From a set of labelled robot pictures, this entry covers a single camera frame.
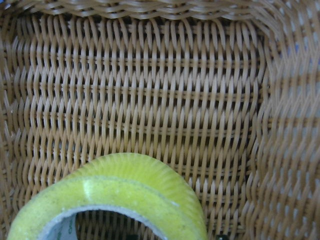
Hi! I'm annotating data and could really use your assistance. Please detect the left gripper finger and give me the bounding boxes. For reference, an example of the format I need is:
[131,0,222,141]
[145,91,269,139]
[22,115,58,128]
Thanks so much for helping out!
[215,234,228,240]

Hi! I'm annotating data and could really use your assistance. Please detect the yellow tape roll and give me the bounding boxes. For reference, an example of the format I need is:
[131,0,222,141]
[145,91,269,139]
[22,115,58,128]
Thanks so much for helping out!
[7,152,208,240]

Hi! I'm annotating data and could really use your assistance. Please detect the brown wicker basket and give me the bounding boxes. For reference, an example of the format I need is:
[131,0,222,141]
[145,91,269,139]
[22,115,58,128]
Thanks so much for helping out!
[0,0,320,240]

